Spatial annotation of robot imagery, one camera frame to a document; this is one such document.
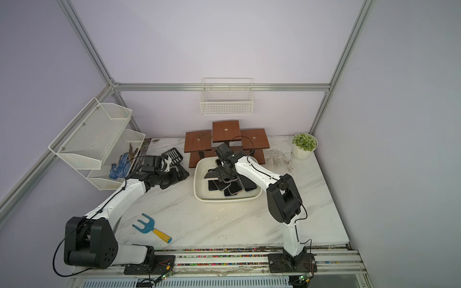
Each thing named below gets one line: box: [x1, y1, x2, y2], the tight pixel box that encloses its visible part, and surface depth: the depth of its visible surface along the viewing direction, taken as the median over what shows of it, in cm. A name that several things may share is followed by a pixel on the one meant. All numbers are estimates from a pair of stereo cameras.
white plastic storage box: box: [193, 157, 263, 203], surface depth 96 cm
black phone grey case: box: [238, 174, 257, 192], surface depth 95 cm
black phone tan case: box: [207, 180, 220, 192], surface depth 98 cm
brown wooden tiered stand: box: [183, 120, 271, 168], surface depth 99 cm
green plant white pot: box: [291, 132, 319, 161], surface depth 102 cm
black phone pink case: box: [227, 178, 244, 195], surface depth 95 cm
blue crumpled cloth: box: [109, 152, 131, 180], surface depth 90 cm
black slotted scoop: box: [161, 147, 184, 168], surface depth 113 cm
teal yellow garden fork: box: [132, 213, 173, 244], surface depth 84 cm
